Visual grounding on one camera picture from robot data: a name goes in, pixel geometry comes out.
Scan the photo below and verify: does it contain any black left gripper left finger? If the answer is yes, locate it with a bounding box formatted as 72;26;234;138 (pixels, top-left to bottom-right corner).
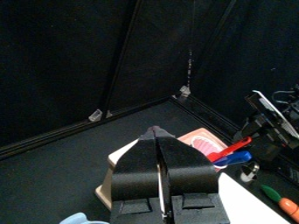
110;125;165;224

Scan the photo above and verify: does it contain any beige wooden cutting board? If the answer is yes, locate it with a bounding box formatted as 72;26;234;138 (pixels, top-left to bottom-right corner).
95;137;141;210

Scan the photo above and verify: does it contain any orange toy carrot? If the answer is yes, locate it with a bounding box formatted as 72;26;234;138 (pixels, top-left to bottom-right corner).
259;184;299;223

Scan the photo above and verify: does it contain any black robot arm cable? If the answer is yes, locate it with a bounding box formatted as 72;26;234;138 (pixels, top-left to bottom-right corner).
270;84;299;117

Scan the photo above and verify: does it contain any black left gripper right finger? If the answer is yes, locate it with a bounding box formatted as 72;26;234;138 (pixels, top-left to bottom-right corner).
155;126;231;224

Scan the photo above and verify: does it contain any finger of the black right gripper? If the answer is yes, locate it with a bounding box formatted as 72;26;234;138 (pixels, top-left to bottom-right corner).
233;113;267;142

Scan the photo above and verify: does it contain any white rectangular plate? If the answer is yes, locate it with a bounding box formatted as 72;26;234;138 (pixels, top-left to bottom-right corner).
217;171;291;224

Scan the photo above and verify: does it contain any red handled toy utensil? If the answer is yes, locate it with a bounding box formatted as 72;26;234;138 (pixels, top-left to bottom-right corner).
206;136;254;163

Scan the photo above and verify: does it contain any light blue toy piece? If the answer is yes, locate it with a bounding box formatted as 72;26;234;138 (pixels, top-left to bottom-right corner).
59;212;111;224

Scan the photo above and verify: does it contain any blue handled toy utensil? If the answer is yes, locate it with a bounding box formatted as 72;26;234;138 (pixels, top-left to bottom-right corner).
213;150;254;169

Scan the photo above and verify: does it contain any small shiny metal cup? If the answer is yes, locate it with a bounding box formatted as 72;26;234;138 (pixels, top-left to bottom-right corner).
238;161;261;184

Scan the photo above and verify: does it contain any clear plastic frame bracket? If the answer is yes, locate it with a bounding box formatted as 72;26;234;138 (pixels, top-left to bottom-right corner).
178;85;193;99
88;108;104;123

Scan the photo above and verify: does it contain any black metal frame post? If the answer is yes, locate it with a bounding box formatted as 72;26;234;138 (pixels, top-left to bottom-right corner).
99;0;145;118

